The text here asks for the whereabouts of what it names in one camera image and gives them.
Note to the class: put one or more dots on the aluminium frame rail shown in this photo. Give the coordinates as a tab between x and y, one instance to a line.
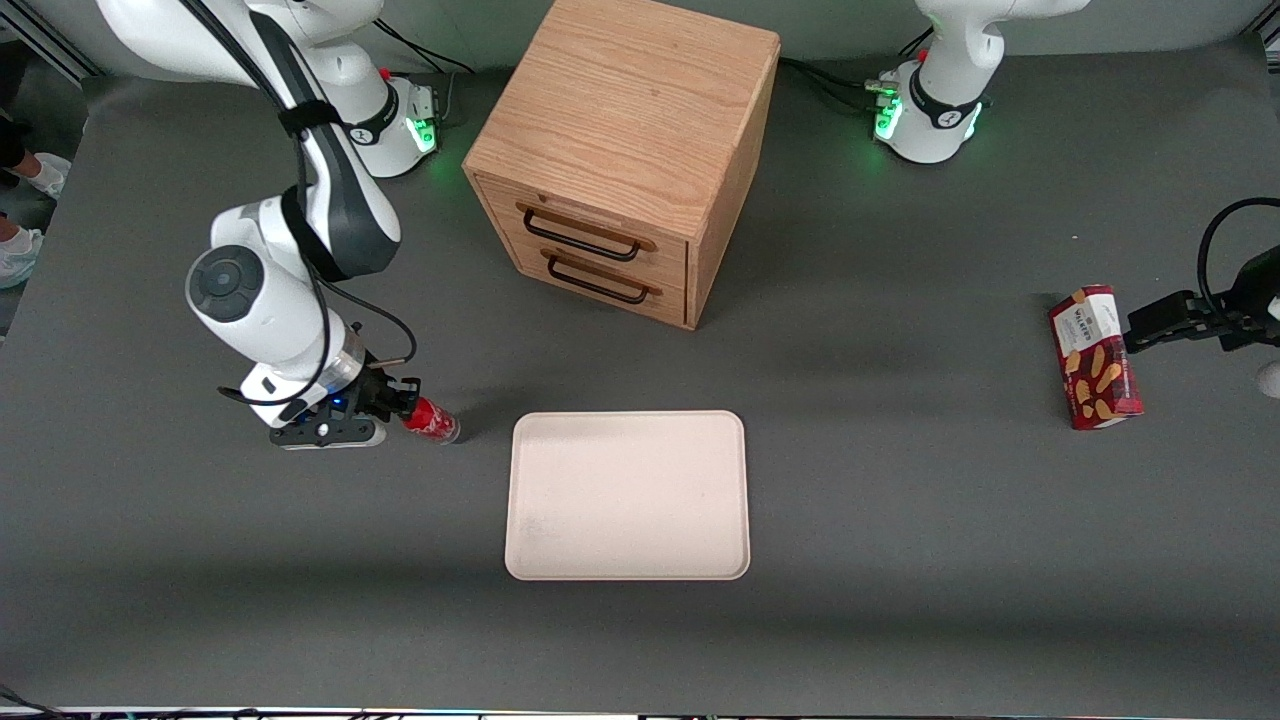
50	42
1268	46

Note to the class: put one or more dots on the wooden drawer cabinet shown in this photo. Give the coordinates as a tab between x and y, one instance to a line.
630	100

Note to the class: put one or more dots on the wooden drawer front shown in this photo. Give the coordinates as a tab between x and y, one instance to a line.
670	262
672	305

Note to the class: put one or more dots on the red cookie box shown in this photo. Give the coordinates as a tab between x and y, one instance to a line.
1095	380

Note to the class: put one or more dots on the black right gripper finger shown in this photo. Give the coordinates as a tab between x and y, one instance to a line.
388	410
402	386

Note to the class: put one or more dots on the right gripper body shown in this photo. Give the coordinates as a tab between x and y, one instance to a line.
374	391

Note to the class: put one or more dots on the red coke bottle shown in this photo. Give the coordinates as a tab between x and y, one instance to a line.
438	425

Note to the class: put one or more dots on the beige plastic tray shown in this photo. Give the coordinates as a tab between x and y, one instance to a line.
640	500

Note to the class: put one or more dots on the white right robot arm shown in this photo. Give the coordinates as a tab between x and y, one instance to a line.
250	320

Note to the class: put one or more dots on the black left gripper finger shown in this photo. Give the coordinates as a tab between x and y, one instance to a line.
1148	330
1188	307

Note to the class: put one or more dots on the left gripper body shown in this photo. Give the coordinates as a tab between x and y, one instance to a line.
1218	316

